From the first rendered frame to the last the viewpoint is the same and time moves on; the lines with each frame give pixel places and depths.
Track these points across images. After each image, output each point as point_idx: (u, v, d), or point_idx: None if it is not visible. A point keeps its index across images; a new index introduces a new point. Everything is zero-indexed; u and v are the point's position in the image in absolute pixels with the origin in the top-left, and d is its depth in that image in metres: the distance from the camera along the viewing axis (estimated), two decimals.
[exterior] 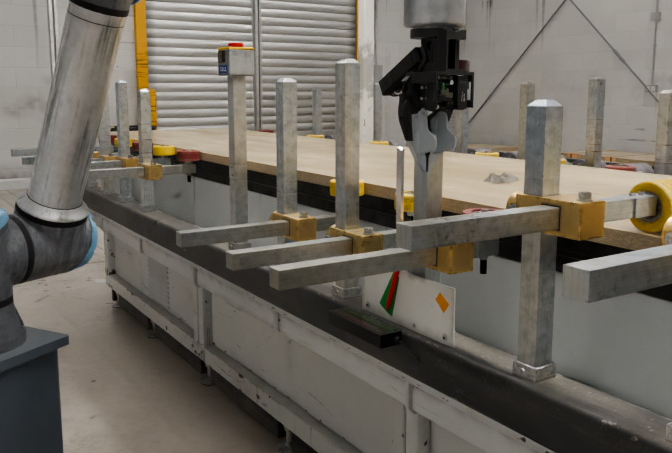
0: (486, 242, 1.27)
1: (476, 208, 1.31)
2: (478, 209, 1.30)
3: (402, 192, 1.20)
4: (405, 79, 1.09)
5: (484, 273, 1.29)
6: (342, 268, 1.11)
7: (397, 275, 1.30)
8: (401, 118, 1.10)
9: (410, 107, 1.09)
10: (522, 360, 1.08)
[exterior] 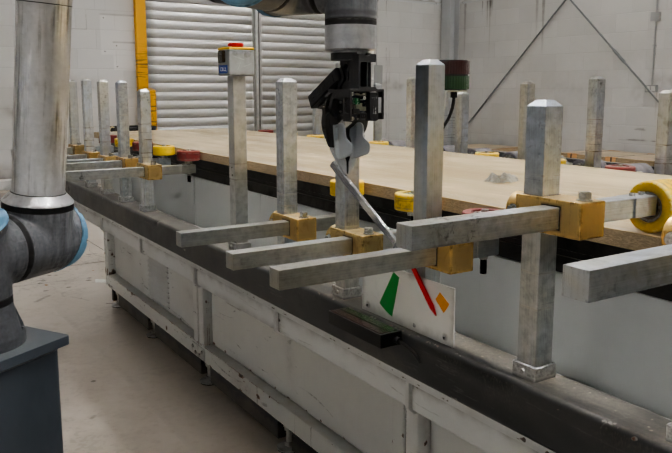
0: (486, 242, 1.27)
1: (476, 208, 1.31)
2: (478, 209, 1.30)
3: (360, 193, 1.31)
4: (327, 95, 1.29)
5: (484, 273, 1.29)
6: (342, 268, 1.11)
7: (417, 273, 1.25)
8: (324, 128, 1.30)
9: (331, 119, 1.29)
10: (522, 360, 1.08)
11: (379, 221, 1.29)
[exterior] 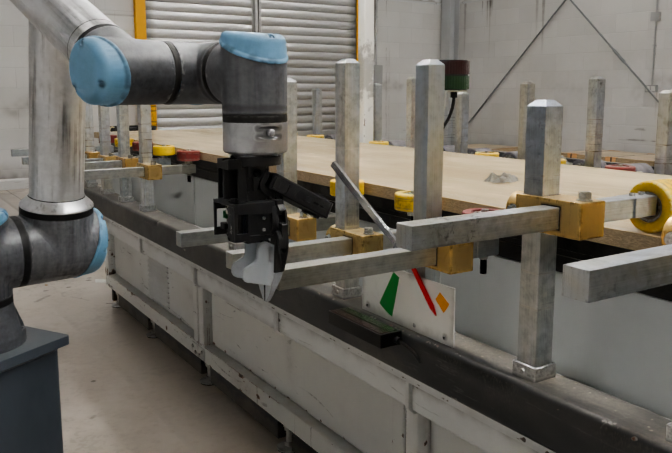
0: (486, 242, 1.27)
1: (476, 208, 1.31)
2: (478, 209, 1.30)
3: (360, 193, 1.31)
4: None
5: (484, 273, 1.29)
6: (342, 268, 1.11)
7: (417, 273, 1.25)
8: None
9: None
10: (522, 360, 1.08)
11: (379, 221, 1.29)
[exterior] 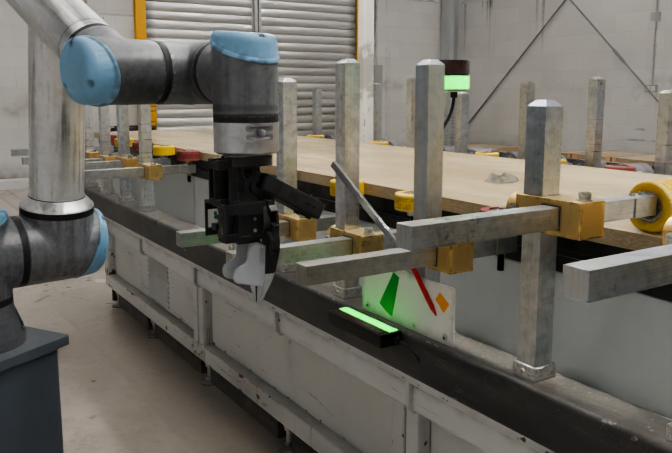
0: (505, 239, 1.29)
1: (493, 206, 1.33)
2: (495, 207, 1.32)
3: (360, 193, 1.31)
4: None
5: (501, 270, 1.31)
6: (367, 264, 1.14)
7: (417, 273, 1.25)
8: None
9: None
10: (522, 360, 1.08)
11: (379, 221, 1.29)
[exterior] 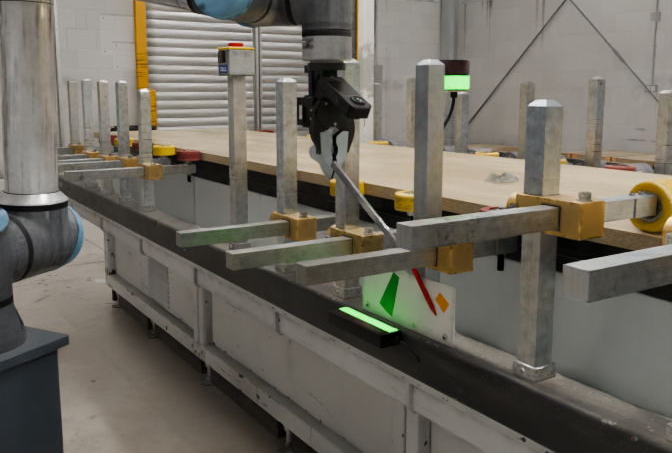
0: (505, 239, 1.29)
1: (493, 206, 1.33)
2: (495, 207, 1.32)
3: (360, 193, 1.31)
4: None
5: (501, 270, 1.31)
6: (367, 264, 1.14)
7: (417, 273, 1.25)
8: (352, 134, 1.37)
9: (345, 125, 1.37)
10: (522, 360, 1.08)
11: (379, 221, 1.29)
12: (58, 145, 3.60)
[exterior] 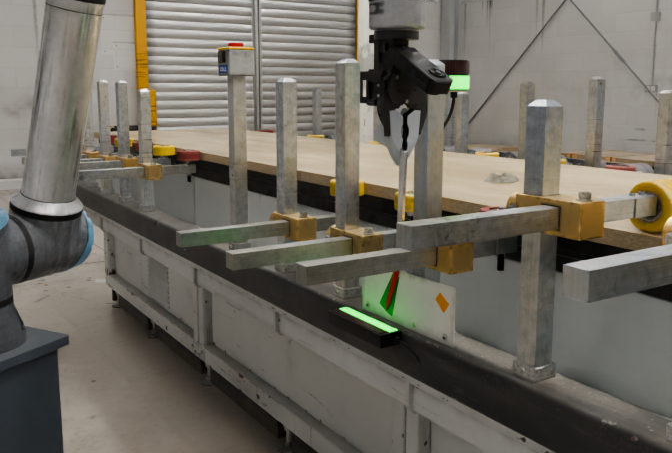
0: (505, 239, 1.29)
1: (493, 206, 1.33)
2: (495, 207, 1.32)
3: (404, 192, 1.20)
4: None
5: (501, 270, 1.31)
6: (367, 264, 1.14)
7: (397, 275, 1.30)
8: (424, 114, 1.19)
9: (416, 103, 1.20)
10: (522, 360, 1.08)
11: None
12: None
